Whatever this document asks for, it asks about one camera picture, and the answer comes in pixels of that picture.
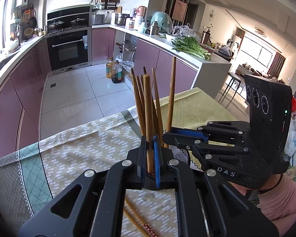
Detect black mesh utensil holder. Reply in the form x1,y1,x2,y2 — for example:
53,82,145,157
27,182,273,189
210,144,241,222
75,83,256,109
143,143,191,192

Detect steel steamer pot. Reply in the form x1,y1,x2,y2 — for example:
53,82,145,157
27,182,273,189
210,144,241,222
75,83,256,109
115,13,129,26

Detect black wall rack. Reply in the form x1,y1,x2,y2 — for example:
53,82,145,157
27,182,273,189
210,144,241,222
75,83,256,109
92,0,120,10

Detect living room window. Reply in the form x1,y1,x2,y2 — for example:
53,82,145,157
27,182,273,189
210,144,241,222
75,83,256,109
239,33,287,77

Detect hanging pans and strainers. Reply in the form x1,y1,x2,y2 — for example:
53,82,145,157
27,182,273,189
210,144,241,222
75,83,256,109
21,8,37,40

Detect framed wall picture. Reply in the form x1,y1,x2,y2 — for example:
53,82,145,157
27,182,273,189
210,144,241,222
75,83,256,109
173,0,188,20

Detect white small cooker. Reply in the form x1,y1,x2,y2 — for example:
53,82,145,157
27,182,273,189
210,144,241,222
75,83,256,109
133,16,145,30

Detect white plastic bag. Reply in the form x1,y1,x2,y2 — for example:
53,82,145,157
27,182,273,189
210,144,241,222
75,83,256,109
285,128,296,156

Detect black lidded wok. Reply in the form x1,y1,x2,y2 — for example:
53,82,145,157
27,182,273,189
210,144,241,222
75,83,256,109
49,20,65,29
70,17,87,26

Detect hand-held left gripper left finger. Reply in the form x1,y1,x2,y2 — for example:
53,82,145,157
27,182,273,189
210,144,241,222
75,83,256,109
19,141,148,237

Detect crumpled plastic bag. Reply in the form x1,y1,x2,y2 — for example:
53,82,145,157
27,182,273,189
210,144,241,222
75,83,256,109
120,60,135,73

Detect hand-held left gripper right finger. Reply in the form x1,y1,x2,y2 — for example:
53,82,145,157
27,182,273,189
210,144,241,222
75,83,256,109
153,134,279,237

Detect dark sauce bottle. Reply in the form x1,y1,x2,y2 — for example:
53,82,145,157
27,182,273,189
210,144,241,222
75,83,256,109
111,60,123,84

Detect patterned printed tablecloth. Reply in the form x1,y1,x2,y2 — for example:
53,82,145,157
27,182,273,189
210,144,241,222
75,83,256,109
0,87,240,237

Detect person's right forearm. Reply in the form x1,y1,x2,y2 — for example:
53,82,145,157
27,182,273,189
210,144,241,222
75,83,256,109
237,173,296,221

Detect pink base cabinets with sink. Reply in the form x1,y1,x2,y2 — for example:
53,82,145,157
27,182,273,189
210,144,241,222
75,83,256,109
0,36,48,185

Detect clear plastic bag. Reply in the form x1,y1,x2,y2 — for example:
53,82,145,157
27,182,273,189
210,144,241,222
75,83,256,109
172,25,200,39

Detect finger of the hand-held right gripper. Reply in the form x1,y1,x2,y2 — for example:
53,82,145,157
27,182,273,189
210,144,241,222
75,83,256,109
171,120,251,139
162,132,251,162

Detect steel thermos flask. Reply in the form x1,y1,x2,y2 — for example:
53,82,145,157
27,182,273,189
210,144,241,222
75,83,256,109
150,21,160,36

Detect yellow cooking oil bottle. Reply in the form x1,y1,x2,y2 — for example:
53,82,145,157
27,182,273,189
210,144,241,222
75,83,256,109
106,58,115,79

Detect black built-in oven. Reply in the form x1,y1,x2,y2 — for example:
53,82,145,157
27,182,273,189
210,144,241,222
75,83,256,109
47,28,92,71

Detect bunch of green vegetables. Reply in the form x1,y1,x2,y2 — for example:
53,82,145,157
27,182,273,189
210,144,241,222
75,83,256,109
172,37,211,60

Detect green seat stool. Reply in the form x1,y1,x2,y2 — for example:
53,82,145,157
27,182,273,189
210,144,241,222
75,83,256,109
219,73,242,104

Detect green air fryer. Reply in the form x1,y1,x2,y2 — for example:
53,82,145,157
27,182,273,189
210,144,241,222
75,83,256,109
151,11,172,34

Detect bunch of wooden chopsticks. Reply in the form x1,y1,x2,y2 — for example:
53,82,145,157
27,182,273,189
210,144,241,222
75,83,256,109
130,67,164,149

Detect red-patterned wooden chopstick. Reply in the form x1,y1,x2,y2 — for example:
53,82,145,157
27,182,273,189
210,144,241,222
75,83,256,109
165,56,177,149
125,197,161,237
143,74,155,174
123,207,145,237

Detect silver toaster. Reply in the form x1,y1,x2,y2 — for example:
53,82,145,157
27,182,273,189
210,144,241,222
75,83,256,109
92,14,105,25

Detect pink base cabinets under appliances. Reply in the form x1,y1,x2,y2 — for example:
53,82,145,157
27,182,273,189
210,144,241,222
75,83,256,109
91,27,198,97

